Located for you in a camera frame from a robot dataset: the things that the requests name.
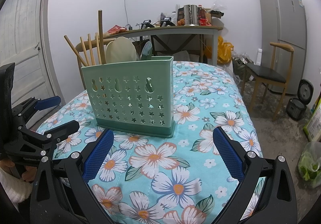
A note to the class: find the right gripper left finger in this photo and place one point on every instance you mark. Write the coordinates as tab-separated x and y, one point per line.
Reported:
61	192

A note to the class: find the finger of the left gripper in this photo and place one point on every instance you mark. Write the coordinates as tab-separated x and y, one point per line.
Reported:
43	104
62	132

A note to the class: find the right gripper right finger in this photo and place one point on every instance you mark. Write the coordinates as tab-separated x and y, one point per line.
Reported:
277	202

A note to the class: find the wooden chopstick two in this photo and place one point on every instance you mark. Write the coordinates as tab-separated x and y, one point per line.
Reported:
75	51

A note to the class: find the wooden chopstick three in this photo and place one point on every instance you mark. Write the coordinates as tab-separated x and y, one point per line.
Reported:
84	50

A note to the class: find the large metal spoon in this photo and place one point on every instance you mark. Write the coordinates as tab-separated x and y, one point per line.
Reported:
146	52

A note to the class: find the person left hand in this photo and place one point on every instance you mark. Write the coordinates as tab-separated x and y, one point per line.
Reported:
25	173

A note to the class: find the clear bag of greens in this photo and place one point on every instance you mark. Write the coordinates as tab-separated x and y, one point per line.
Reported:
309	164

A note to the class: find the wooden chair left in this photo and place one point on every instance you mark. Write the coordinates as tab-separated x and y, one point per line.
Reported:
95	48

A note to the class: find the wooden chair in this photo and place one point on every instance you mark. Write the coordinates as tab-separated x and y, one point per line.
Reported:
95	48
269	77

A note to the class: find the white door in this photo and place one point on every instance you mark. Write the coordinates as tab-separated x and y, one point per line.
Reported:
25	42

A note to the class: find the floral blue tablecloth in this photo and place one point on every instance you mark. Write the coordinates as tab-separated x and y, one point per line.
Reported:
181	179

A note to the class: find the green plastic utensil holder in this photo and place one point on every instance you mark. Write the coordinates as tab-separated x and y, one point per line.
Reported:
133	97

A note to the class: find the yellow green rice bag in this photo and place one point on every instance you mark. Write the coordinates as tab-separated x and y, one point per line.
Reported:
312	129

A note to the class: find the black rice cooker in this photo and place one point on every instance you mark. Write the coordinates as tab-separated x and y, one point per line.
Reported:
297	106

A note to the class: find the wooden chair right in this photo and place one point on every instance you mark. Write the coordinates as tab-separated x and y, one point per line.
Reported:
269	77

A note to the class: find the grey cloth bundle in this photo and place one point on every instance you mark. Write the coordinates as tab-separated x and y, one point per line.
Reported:
180	56

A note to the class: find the butter bread box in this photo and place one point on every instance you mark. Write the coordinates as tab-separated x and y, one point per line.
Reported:
180	17

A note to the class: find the metal perforated utensil cylinder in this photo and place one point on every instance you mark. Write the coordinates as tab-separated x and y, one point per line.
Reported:
191	15

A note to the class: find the yellow plastic bag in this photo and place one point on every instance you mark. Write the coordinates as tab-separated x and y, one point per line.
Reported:
224	51

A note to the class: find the silver refrigerator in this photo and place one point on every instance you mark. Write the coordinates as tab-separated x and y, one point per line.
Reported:
284	22

